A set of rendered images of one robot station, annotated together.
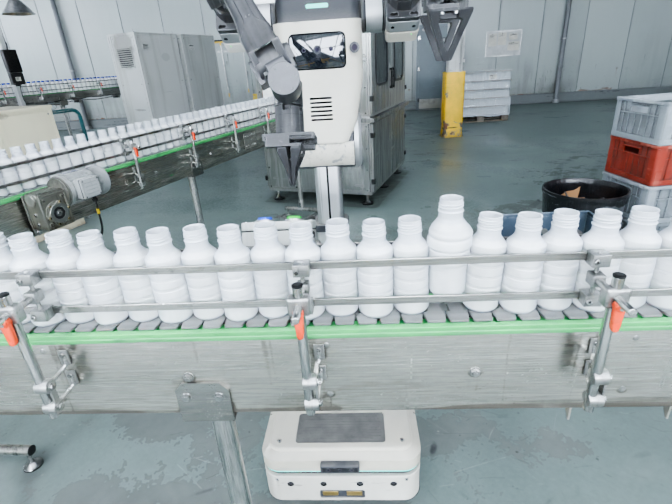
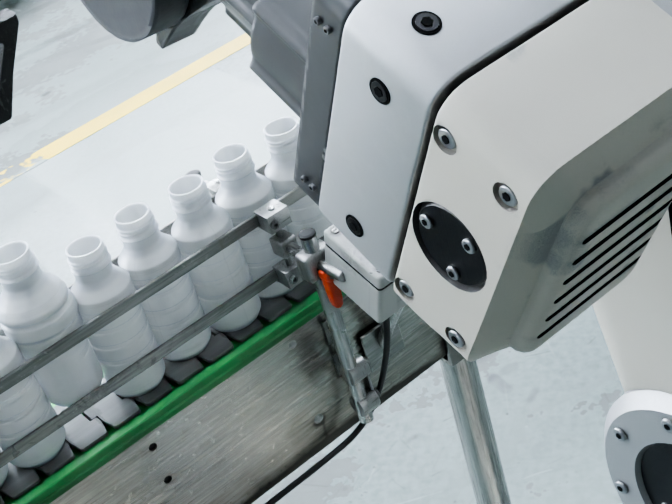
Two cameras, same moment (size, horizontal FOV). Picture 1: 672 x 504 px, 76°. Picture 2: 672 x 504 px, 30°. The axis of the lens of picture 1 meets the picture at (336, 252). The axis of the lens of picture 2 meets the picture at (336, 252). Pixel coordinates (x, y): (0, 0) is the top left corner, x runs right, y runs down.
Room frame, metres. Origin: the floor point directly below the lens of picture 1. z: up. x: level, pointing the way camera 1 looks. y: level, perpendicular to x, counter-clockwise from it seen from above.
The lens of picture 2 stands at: (1.61, -0.49, 1.75)
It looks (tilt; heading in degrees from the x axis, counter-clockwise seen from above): 34 degrees down; 147
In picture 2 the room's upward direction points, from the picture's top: 17 degrees counter-clockwise
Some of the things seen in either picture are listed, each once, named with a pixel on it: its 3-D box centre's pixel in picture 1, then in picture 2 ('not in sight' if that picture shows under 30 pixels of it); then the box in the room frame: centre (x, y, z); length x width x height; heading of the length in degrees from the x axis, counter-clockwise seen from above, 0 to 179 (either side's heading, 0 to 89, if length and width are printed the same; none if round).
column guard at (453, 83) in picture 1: (452, 104); not in sight; (8.11, -2.27, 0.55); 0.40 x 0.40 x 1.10; 86
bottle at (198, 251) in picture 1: (202, 271); not in sight; (0.67, 0.23, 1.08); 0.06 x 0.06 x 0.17
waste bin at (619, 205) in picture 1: (575, 238); not in sight; (2.39, -1.47, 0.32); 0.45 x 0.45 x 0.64
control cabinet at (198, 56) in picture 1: (196, 99); not in sight; (7.40, 2.09, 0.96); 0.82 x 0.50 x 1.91; 158
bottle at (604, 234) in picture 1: (598, 260); not in sight; (0.62, -0.42, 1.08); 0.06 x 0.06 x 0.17
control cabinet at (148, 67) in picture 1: (157, 105); not in sight; (6.57, 2.43, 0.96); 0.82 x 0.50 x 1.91; 158
